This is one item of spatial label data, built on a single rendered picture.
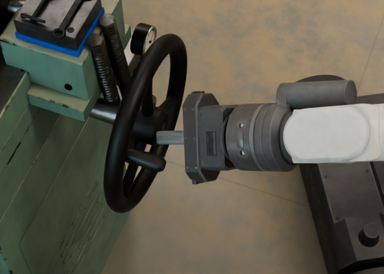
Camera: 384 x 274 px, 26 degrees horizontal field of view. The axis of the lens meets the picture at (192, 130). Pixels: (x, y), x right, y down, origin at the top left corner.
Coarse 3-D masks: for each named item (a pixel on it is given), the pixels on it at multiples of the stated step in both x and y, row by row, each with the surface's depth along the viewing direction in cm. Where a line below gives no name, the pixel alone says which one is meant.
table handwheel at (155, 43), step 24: (168, 48) 122; (144, 72) 117; (144, 96) 123; (168, 96) 140; (120, 120) 115; (144, 120) 126; (168, 120) 131; (120, 144) 116; (144, 144) 128; (168, 144) 141; (120, 168) 118; (144, 168) 139; (120, 192) 121; (144, 192) 136
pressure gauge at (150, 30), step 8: (144, 24) 156; (136, 32) 155; (144, 32) 155; (152, 32) 157; (136, 40) 155; (144, 40) 155; (152, 40) 159; (136, 48) 155; (144, 48) 155; (136, 56) 161
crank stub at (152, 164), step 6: (132, 150) 118; (138, 150) 118; (126, 156) 118; (132, 156) 118; (138, 156) 118; (144, 156) 117; (150, 156) 117; (156, 156) 117; (162, 156) 118; (138, 162) 118; (144, 162) 117; (150, 162) 117; (156, 162) 117; (162, 162) 117; (150, 168) 117; (156, 168) 117; (162, 168) 117
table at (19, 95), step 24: (0, 48) 126; (0, 72) 124; (24, 72) 124; (0, 96) 121; (24, 96) 125; (48, 96) 125; (72, 96) 125; (96, 96) 127; (0, 120) 119; (0, 144) 122
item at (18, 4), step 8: (0, 0) 120; (8, 0) 122; (16, 0) 123; (0, 8) 121; (8, 8) 123; (16, 8) 123; (0, 16) 122; (8, 16) 124; (0, 24) 122; (0, 32) 123
